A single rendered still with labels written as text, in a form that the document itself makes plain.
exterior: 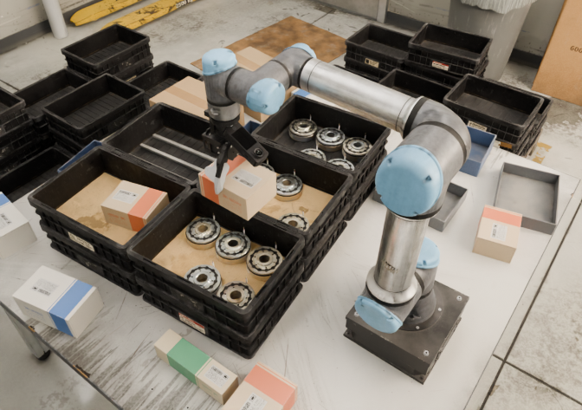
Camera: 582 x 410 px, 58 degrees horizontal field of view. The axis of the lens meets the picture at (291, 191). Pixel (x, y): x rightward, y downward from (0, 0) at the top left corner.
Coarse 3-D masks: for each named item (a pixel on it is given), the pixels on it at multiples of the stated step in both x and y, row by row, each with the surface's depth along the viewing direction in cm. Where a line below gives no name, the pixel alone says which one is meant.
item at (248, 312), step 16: (192, 192) 160; (176, 208) 155; (272, 224) 150; (304, 240) 146; (128, 256) 143; (288, 256) 142; (160, 272) 138; (192, 288) 134; (272, 288) 137; (224, 304) 130; (256, 304) 131
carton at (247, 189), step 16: (240, 160) 140; (240, 176) 135; (256, 176) 135; (272, 176) 135; (208, 192) 138; (224, 192) 133; (240, 192) 131; (256, 192) 132; (272, 192) 139; (240, 208) 133; (256, 208) 135
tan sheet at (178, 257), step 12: (180, 240) 159; (168, 252) 155; (180, 252) 155; (192, 252) 155; (204, 252) 155; (168, 264) 152; (180, 264) 152; (192, 264) 152; (216, 264) 152; (228, 264) 152; (240, 264) 152; (180, 276) 149; (228, 276) 149; (240, 276) 149
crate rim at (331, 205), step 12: (264, 144) 176; (300, 156) 172; (336, 168) 167; (348, 180) 163; (336, 192) 159; (336, 204) 159; (264, 216) 152; (324, 216) 153; (288, 228) 149; (312, 228) 149
